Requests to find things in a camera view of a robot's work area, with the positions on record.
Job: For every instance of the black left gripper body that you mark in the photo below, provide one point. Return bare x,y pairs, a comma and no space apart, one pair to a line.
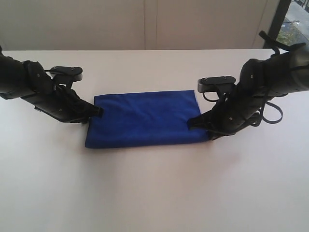
67,107

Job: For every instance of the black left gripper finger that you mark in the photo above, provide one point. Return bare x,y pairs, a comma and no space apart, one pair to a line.
94,111

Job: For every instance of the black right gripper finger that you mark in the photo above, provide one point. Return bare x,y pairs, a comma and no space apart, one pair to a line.
202,121

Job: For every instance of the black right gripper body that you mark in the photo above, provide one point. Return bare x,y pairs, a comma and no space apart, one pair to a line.
238,110

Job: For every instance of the blue towel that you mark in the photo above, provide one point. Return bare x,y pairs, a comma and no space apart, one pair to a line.
144,119

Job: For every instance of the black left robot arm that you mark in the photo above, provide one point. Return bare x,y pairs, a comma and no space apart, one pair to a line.
27,80

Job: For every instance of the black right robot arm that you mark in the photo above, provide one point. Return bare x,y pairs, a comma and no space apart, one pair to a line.
278,76

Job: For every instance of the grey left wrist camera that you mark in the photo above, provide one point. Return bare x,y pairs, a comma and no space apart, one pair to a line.
66,74

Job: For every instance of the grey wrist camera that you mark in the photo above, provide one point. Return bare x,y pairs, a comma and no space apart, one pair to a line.
220,84
66,74

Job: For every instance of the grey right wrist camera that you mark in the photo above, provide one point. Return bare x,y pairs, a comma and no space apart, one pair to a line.
220,84

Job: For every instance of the black window frame post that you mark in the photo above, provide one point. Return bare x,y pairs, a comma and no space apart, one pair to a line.
274,15

